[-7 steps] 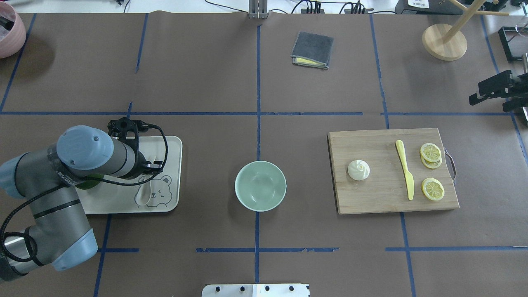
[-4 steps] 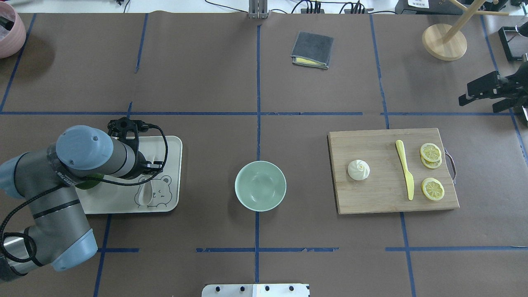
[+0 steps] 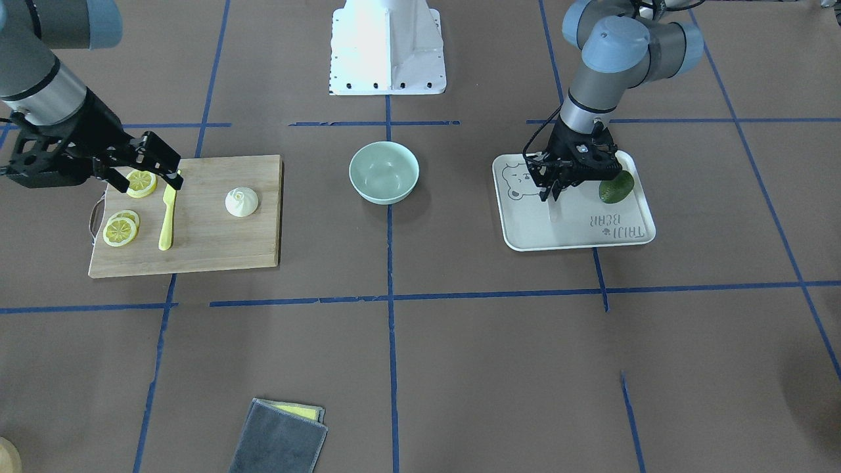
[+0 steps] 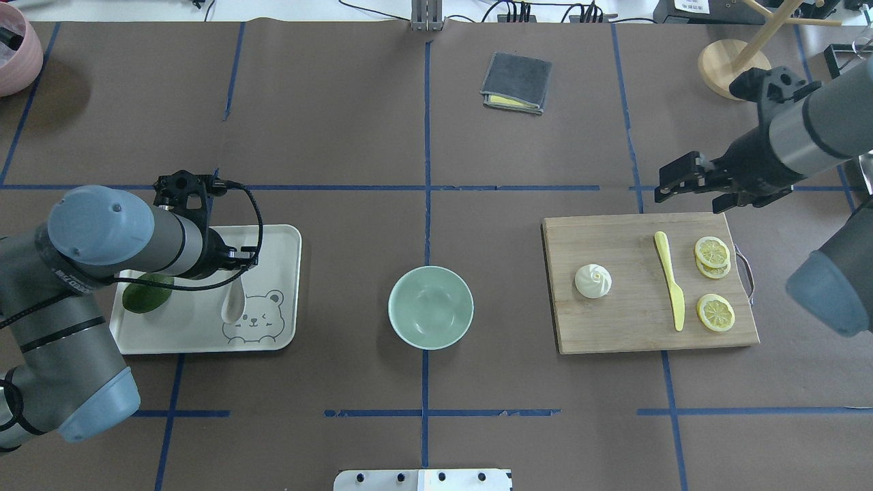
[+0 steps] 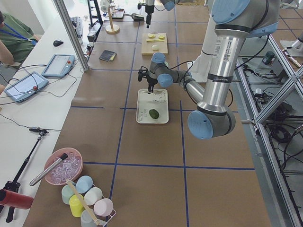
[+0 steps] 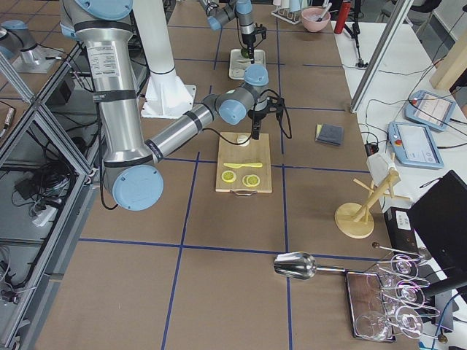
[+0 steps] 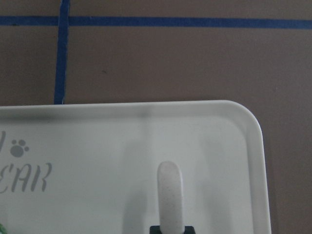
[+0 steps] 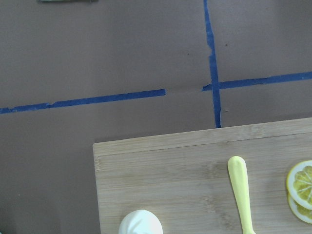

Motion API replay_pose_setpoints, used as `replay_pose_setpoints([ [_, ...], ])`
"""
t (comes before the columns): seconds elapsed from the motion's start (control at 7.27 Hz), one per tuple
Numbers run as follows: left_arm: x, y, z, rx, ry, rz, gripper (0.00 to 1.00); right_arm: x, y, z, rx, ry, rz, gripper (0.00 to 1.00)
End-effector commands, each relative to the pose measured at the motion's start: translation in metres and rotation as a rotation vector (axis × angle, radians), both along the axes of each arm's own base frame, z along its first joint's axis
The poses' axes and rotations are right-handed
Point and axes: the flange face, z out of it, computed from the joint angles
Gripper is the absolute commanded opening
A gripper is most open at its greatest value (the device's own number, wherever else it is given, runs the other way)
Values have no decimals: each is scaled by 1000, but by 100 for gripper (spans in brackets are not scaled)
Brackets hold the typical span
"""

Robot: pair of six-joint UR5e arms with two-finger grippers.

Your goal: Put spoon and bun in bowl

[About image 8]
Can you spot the bamboo cutting board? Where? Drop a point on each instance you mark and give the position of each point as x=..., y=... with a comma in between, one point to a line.
x=183, y=178

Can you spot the white steamed bun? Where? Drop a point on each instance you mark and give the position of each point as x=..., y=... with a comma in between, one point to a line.
x=140, y=222

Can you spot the yellow plastic knife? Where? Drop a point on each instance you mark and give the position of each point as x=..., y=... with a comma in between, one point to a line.
x=239, y=180

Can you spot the lemon slice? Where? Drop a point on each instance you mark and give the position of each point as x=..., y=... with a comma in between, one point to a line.
x=300, y=212
x=299, y=183

